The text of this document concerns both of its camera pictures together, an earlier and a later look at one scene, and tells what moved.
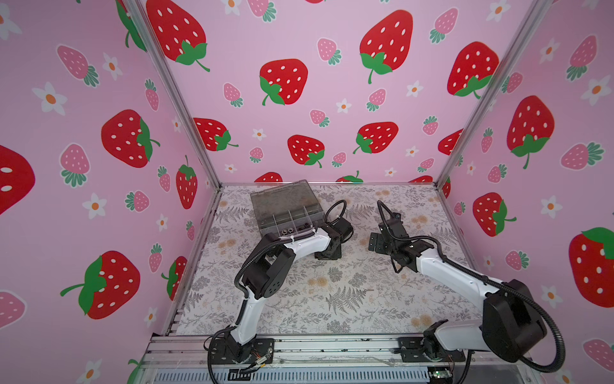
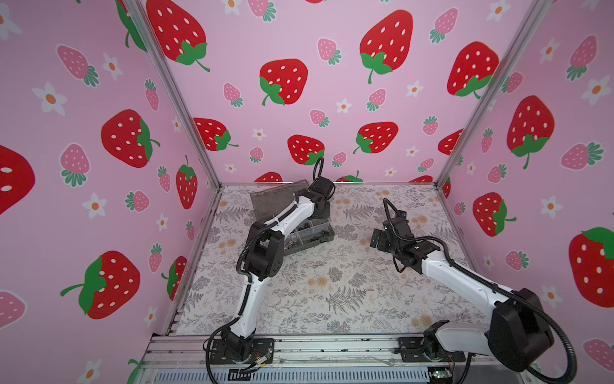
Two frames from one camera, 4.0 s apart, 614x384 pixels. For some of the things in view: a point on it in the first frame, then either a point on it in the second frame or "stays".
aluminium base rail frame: x=189 y=360 stays
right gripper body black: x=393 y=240 stays
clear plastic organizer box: x=286 y=210 stays
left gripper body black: x=335 y=256 to x=325 y=210
